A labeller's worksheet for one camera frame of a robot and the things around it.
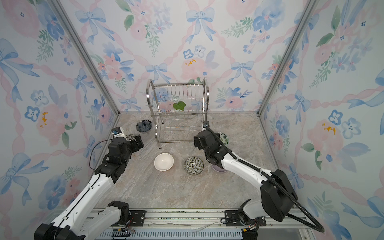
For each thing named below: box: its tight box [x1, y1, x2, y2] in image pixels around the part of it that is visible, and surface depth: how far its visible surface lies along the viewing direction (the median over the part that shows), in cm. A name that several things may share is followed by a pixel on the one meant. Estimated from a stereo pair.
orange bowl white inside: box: [154, 152, 175, 172], surface depth 93 cm
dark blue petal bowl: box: [135, 119, 153, 134], surface depth 109 cm
